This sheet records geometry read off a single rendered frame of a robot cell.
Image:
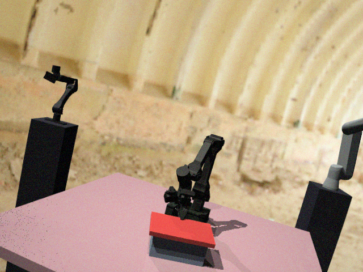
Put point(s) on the red lid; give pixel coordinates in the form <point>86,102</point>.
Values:
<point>187,231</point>

